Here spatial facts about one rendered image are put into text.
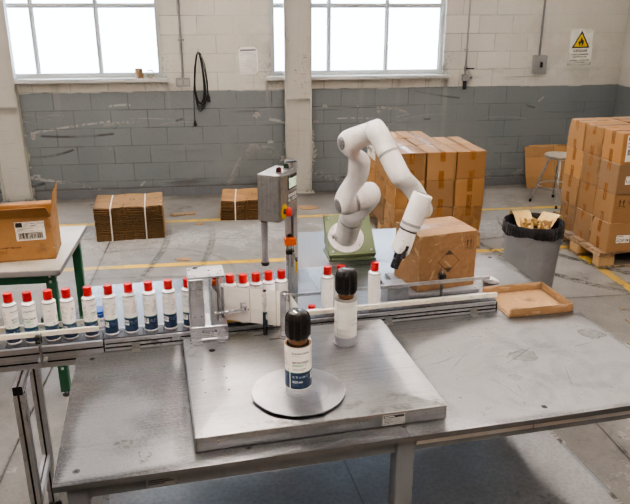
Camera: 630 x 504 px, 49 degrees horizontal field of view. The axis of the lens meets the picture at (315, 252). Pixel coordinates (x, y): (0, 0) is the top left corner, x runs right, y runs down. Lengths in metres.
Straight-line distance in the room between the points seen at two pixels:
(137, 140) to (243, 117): 1.23
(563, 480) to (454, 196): 3.61
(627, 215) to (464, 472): 3.60
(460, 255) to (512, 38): 5.69
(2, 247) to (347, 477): 2.21
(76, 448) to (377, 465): 1.38
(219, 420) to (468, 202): 4.51
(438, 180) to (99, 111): 3.94
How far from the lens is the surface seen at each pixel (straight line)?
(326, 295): 2.85
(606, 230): 6.26
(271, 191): 2.69
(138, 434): 2.29
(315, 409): 2.23
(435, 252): 3.18
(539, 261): 5.20
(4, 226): 4.04
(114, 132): 8.22
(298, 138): 8.15
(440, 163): 6.20
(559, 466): 3.29
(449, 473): 3.14
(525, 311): 3.11
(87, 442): 2.30
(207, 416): 2.24
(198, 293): 2.61
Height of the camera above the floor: 2.08
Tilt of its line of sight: 19 degrees down
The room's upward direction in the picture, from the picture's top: straight up
